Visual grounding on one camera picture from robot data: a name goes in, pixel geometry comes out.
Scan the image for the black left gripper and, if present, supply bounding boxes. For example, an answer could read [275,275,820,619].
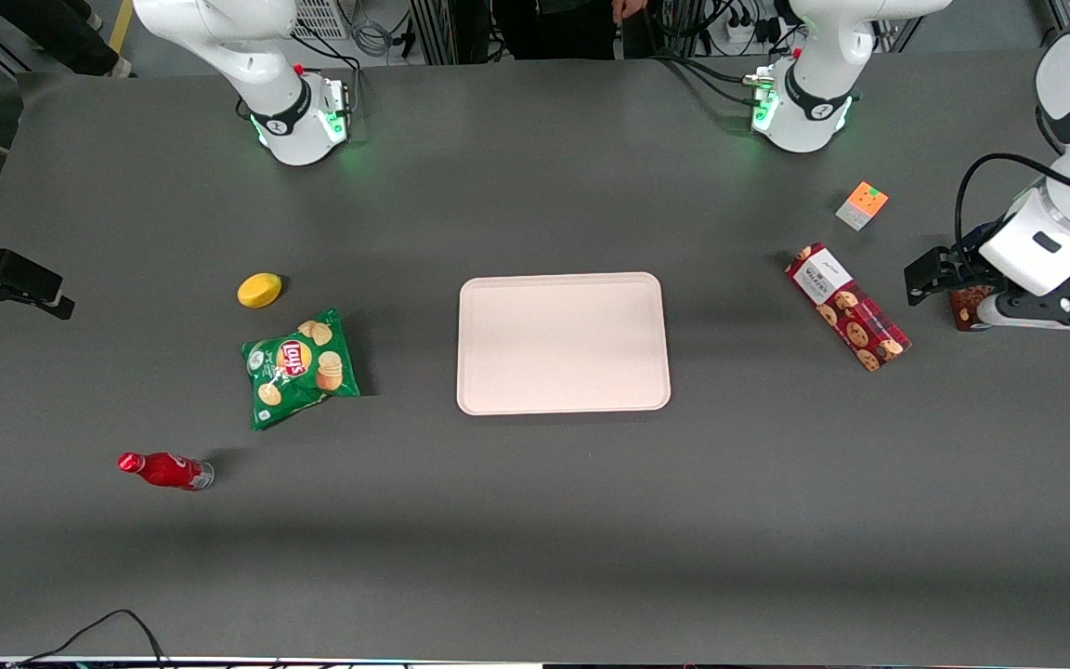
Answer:
[904,243,1002,308]

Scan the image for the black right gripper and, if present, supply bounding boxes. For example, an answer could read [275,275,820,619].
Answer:
[0,247,75,322]

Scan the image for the red cookie box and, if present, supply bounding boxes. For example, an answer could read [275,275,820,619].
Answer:
[784,242,913,374]

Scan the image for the blue cookie box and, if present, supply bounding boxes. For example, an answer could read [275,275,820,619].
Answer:
[949,286,997,334]

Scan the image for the beige plastic tray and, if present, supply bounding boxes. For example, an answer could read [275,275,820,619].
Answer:
[456,271,672,416]

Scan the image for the white perforated box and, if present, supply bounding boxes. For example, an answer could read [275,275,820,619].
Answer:
[292,0,351,41]

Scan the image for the orange puzzle cube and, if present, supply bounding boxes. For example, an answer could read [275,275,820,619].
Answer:
[835,180,890,231]

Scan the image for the red soda bottle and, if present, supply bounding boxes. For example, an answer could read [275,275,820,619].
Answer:
[117,452,215,492]

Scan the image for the yellow lemon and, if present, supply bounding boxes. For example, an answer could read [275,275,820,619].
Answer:
[237,272,283,309]

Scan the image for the green chips bag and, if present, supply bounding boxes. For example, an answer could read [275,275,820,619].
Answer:
[240,308,361,431]

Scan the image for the person legs dark trousers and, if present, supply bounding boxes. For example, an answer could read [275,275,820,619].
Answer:
[0,0,133,78]

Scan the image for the white power strip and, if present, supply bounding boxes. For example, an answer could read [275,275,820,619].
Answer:
[724,7,783,46]

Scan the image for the person in dark clothes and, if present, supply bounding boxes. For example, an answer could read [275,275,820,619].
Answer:
[491,0,649,62]

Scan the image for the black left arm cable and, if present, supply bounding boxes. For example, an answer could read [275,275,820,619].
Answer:
[955,151,1070,280]

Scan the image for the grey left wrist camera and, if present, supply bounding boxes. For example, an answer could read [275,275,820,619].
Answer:
[974,288,1070,334]

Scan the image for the black base cable bundle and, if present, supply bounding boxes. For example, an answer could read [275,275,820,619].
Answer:
[651,51,777,108]

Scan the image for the thin black table cable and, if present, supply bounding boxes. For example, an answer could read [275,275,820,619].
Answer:
[6,609,169,669]

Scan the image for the grey coiled cable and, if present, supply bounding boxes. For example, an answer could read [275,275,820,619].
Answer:
[352,17,398,59]

